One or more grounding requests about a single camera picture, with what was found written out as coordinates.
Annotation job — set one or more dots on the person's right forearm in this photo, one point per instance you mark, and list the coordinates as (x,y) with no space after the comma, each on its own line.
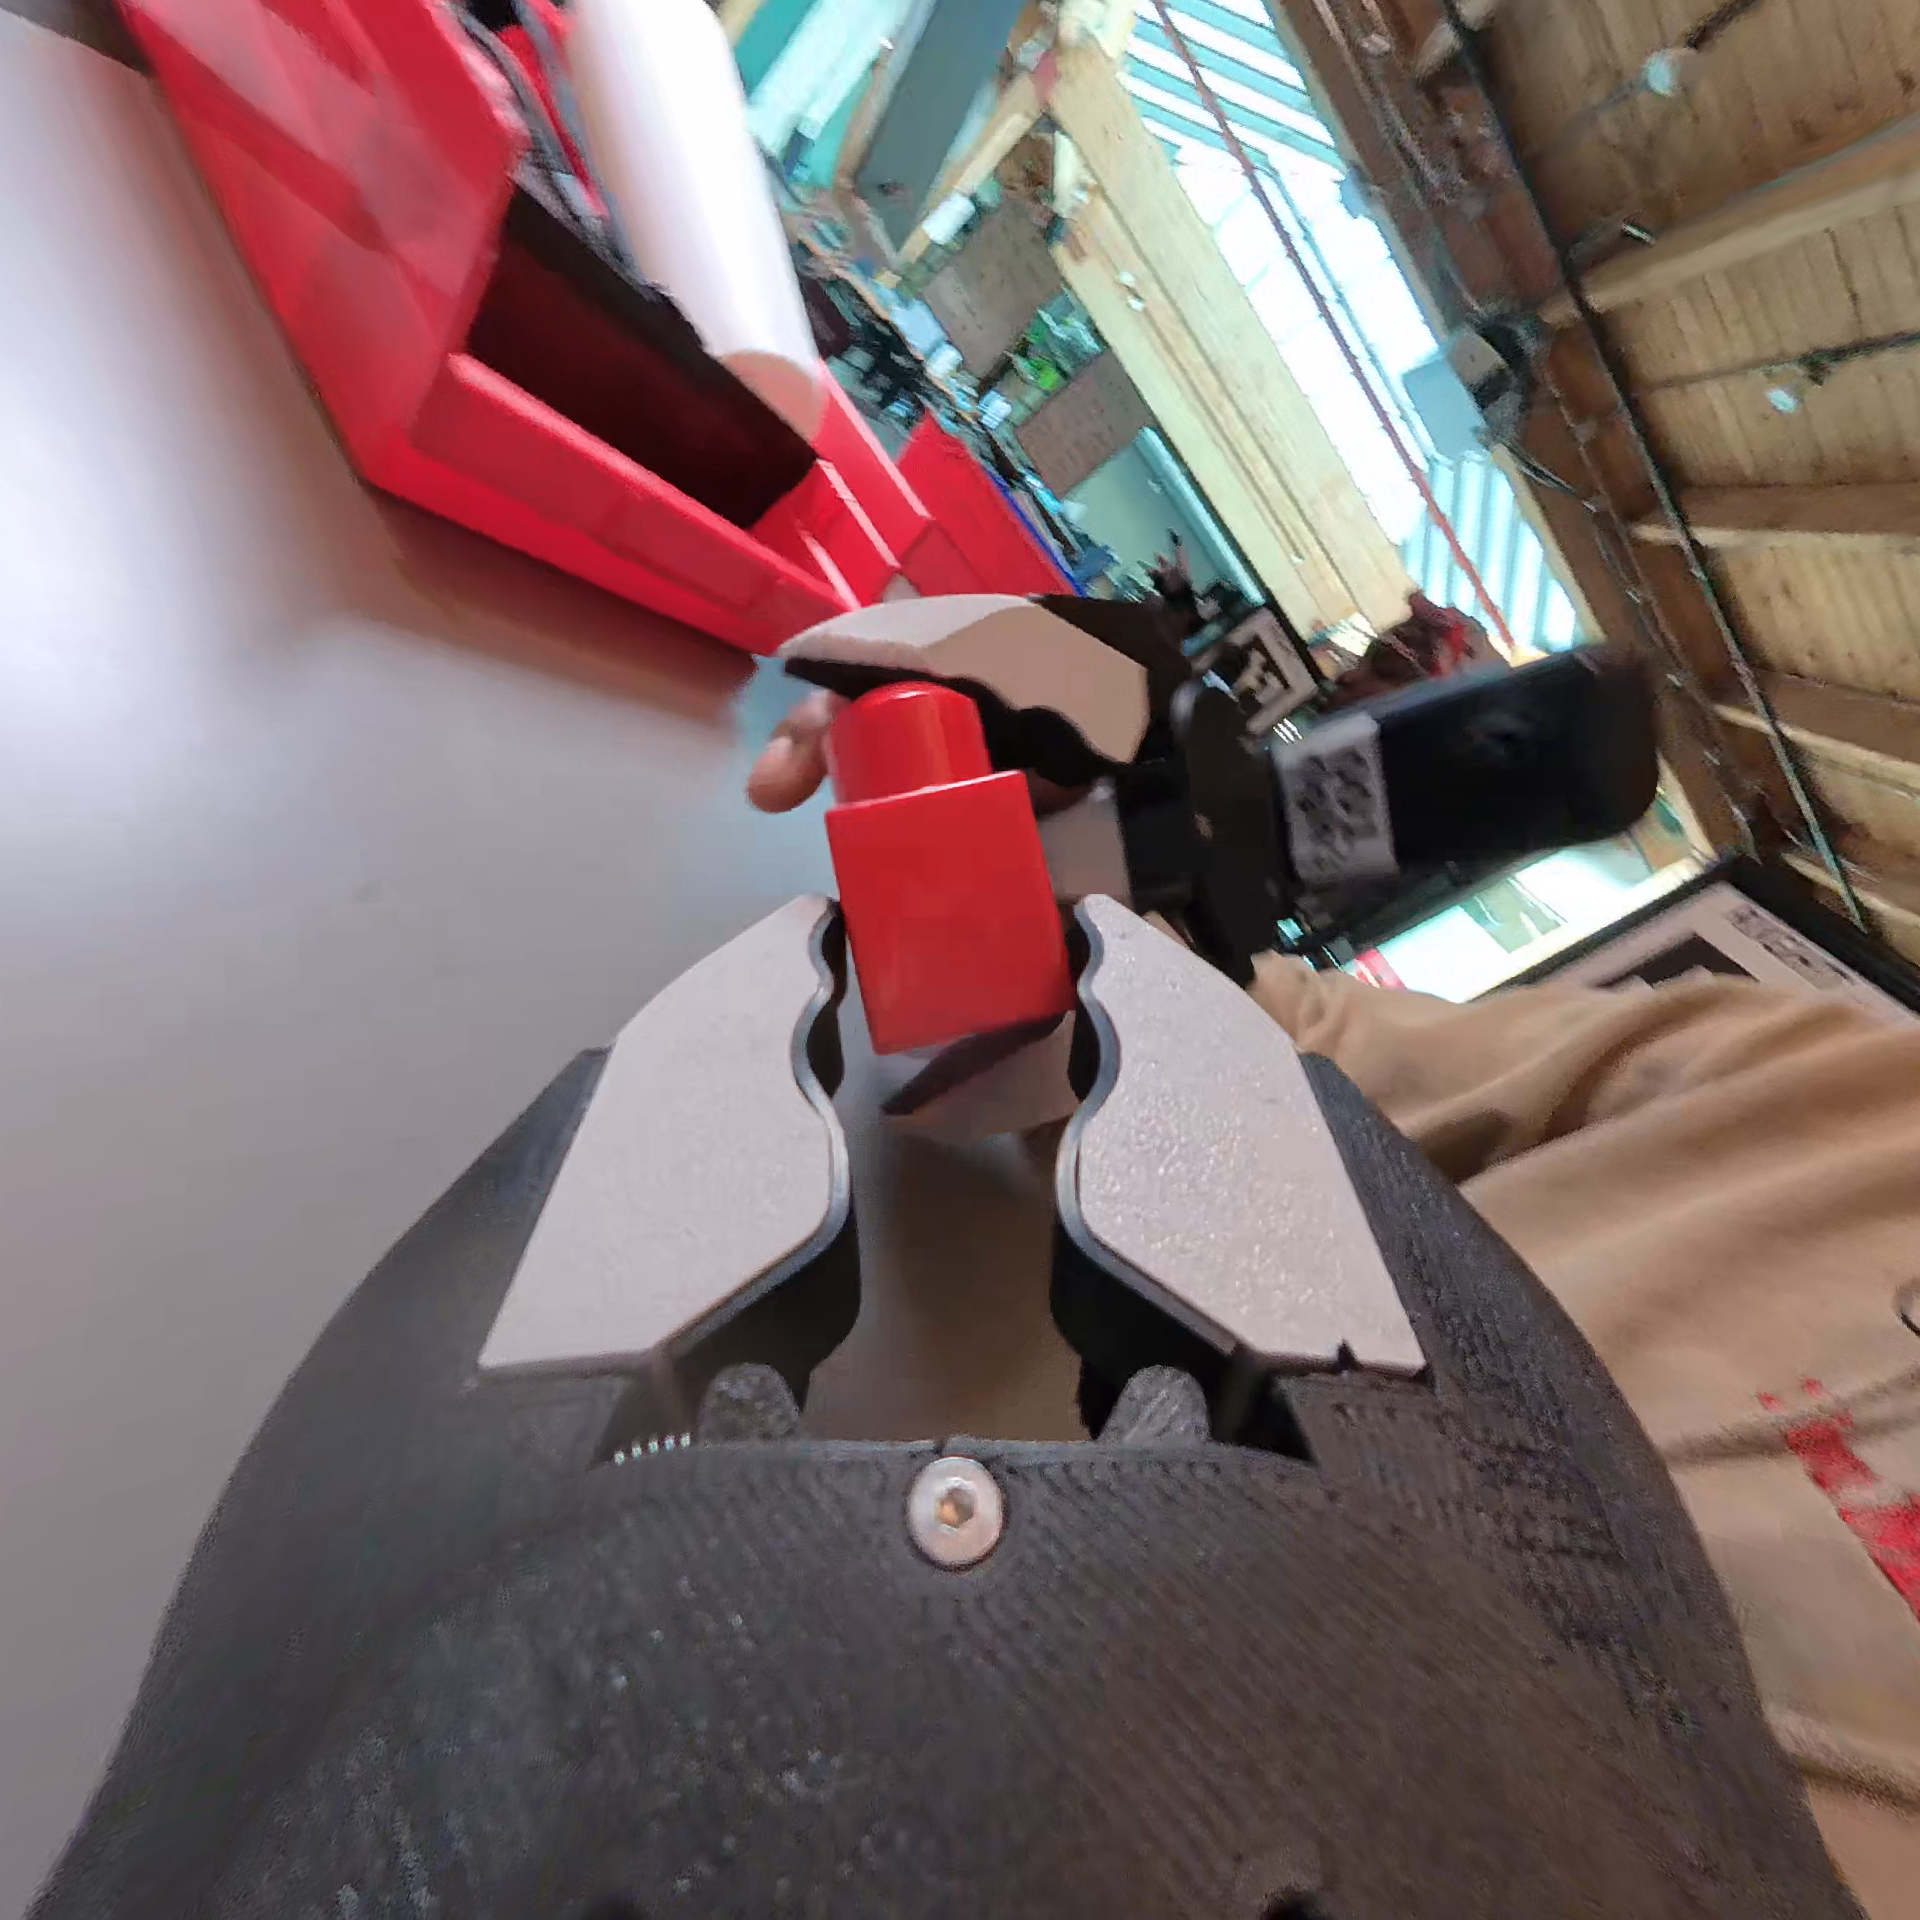
(1499,1050)

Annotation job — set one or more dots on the person's beige hoodie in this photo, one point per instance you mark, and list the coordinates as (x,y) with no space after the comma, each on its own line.
(1723,1500)

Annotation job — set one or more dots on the red toy block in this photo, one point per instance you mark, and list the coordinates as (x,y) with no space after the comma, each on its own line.
(945,902)

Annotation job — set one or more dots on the red plastic bin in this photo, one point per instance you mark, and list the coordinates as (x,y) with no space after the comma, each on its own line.
(376,226)

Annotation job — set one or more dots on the red storage bin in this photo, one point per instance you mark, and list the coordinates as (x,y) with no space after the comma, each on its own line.
(975,517)

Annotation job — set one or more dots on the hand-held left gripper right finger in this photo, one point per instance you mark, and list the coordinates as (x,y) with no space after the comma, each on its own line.
(1231,1186)

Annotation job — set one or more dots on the white water bottle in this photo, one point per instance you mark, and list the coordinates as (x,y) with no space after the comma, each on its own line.
(690,181)

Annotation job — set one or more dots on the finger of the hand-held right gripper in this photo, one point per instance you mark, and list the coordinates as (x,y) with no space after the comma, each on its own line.
(1089,850)
(990,646)

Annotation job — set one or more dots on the framed marker poster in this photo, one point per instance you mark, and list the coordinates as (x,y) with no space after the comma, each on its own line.
(1267,675)
(1756,946)

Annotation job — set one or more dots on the person's right hand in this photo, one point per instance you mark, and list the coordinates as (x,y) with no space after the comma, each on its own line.
(792,758)

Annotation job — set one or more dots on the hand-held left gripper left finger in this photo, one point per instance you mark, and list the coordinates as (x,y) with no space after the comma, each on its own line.
(674,1171)

